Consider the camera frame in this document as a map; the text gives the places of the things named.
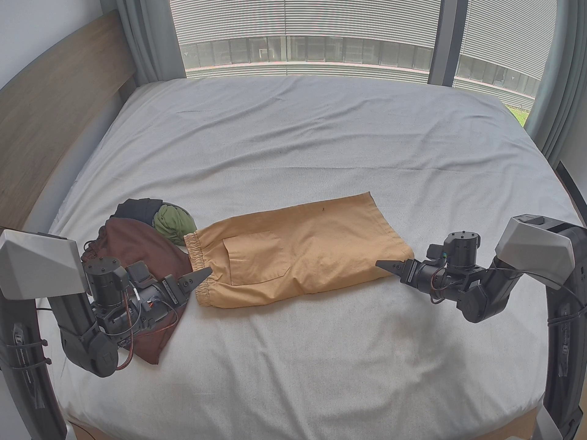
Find tan shorts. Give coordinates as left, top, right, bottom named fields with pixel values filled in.
left=183, top=192, right=416, bottom=310

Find black garment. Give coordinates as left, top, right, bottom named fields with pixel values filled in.
left=112, top=197, right=164, bottom=229

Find black cable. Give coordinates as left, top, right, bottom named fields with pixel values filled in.
left=482, top=266, right=587, bottom=327

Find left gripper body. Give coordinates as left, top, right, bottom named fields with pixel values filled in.
left=137, top=274, right=197, bottom=323

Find brown garment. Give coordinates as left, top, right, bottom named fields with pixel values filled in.
left=83, top=218, right=194, bottom=365

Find green garment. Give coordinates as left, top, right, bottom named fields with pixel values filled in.
left=153, top=203, right=198, bottom=247

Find bed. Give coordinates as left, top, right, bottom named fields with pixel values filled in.
left=0, top=9, right=584, bottom=440

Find window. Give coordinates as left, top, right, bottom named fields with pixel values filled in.
left=166, top=0, right=560, bottom=125

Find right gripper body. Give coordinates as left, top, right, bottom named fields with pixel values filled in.
left=400, top=258, right=445, bottom=293

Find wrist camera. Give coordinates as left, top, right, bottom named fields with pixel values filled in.
left=426, top=243, right=449, bottom=266
left=126, top=261, right=150, bottom=288

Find grey-green curtain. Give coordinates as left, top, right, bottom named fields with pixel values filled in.
left=523, top=0, right=587, bottom=169
left=95, top=0, right=187, bottom=91

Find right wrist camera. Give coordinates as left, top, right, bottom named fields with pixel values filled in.
left=426, top=243, right=449, bottom=266

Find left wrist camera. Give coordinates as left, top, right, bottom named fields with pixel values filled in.
left=126, top=261, right=150, bottom=288

